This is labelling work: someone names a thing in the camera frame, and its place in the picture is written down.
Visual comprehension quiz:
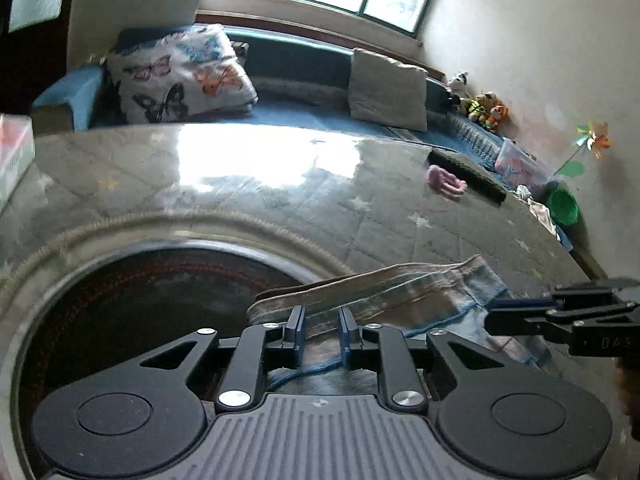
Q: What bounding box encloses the colourful paper pinwheel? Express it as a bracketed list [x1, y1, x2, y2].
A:
[554, 120, 613, 178]

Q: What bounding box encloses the yellow green plush toy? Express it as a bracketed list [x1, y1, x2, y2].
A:
[460, 92, 500, 124]

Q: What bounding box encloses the pink hair tie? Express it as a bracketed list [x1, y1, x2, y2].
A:
[424, 164, 469, 198]

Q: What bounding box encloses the butterfly print pillow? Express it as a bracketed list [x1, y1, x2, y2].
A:
[106, 25, 258, 125]

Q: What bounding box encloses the quilted star table cover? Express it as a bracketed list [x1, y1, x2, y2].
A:
[1, 125, 639, 479]

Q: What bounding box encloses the orange plush toy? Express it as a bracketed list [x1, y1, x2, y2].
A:
[484, 104, 509, 133]

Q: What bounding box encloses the green plastic bucket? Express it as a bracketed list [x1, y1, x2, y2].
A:
[546, 188, 579, 226]

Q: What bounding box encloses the dark wooden door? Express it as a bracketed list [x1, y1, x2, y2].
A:
[1, 0, 72, 115]

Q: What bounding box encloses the black white plush toy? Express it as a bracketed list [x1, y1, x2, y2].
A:
[446, 72, 469, 108]

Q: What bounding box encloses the white tissue box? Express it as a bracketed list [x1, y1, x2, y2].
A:
[0, 114, 35, 211]

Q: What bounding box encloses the grey plain cushion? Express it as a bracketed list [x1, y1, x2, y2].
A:
[347, 49, 428, 132]

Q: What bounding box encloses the white crumpled cloth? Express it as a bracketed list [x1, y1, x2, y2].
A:
[513, 184, 561, 242]

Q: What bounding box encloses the black remote control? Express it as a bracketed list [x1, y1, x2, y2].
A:
[427, 148, 506, 205]

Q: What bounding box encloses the striped blue beige garment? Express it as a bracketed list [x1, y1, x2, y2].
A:
[247, 256, 555, 394]

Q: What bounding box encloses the clear plastic storage box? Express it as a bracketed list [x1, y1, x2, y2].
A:
[495, 139, 552, 192]

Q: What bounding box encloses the blue sofa bench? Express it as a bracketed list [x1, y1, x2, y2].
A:
[30, 24, 574, 252]

